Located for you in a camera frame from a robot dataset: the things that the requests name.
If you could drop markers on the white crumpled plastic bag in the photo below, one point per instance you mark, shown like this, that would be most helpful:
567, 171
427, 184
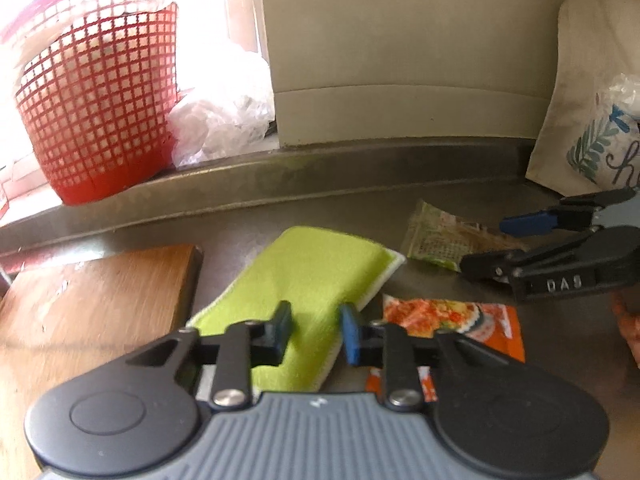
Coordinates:
220, 120

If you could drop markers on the printed cloth bag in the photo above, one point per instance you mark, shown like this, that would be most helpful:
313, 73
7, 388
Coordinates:
575, 85

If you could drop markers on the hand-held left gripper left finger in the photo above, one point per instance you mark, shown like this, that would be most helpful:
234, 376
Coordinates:
280, 330

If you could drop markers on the lime green cleaning pad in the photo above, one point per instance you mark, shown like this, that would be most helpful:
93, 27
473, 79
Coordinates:
310, 270

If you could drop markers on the clear packet with green edge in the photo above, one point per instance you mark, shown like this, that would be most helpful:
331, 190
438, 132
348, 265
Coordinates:
440, 240

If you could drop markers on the wooden cutting board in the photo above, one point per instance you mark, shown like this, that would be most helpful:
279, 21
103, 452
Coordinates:
75, 310

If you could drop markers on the clear crinkled plastic film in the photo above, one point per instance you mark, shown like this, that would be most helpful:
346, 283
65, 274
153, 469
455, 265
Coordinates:
622, 95

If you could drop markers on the person's right hand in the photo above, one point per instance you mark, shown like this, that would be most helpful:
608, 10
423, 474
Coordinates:
630, 325

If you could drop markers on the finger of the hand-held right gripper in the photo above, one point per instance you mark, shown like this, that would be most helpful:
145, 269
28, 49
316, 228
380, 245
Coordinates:
490, 265
530, 222

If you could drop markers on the red plastic mesh basket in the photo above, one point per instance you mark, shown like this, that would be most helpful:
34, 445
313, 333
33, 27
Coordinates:
90, 125

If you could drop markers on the orange noodle packet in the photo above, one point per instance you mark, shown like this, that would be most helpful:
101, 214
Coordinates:
450, 315

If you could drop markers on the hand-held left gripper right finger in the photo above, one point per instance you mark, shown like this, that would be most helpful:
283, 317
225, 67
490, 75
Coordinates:
350, 332

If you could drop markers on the cream glossy appliance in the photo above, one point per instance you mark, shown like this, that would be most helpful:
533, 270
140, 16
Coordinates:
400, 50

